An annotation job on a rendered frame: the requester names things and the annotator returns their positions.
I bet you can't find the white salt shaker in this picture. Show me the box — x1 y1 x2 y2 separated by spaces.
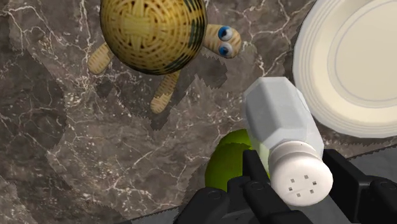
242 76 334 207

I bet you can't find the woven yellow turtle toy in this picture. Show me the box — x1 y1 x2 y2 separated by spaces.
87 0 242 115

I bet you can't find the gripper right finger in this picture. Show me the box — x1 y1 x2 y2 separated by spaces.
322 148 397 224

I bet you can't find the green apple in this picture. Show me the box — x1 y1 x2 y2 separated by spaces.
204 129 271 193

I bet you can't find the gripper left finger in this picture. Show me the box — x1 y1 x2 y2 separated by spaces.
173 149 314 224

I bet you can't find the cream white plate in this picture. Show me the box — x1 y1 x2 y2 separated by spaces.
292 0 397 139

